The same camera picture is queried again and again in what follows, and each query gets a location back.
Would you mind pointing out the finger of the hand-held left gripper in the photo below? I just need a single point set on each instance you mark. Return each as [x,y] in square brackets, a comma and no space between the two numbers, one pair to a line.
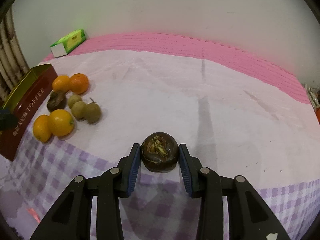
[7,120]

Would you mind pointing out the orange mandarin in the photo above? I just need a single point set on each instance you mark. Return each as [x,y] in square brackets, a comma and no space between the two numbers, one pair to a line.
[42,128]
[60,83]
[61,122]
[79,83]

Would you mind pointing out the dark red candy box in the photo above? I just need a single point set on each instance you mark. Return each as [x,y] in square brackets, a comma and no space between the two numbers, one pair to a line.
[30,105]

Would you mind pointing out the orange red object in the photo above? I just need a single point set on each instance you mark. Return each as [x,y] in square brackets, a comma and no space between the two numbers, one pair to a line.
[317,115]

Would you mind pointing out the shiny wrapped packets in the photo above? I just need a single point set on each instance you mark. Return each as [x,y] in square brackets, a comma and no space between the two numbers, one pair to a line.
[311,95]

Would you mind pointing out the green tissue box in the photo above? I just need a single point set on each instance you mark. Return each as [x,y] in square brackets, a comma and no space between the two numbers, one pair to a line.
[68,42]

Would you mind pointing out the tan longan fruit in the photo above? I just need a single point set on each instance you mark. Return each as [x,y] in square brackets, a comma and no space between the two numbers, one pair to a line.
[92,113]
[78,110]
[75,100]

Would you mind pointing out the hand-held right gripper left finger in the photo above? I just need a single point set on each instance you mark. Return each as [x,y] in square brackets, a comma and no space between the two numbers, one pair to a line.
[133,172]

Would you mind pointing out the purple checked tablecloth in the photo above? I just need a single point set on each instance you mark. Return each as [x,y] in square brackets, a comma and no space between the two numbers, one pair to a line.
[175,92]

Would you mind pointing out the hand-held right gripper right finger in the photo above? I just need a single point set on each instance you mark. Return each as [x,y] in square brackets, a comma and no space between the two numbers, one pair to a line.
[186,172]

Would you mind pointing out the dark brown water chestnut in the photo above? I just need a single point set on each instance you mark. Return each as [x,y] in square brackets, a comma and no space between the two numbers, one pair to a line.
[56,102]
[160,155]

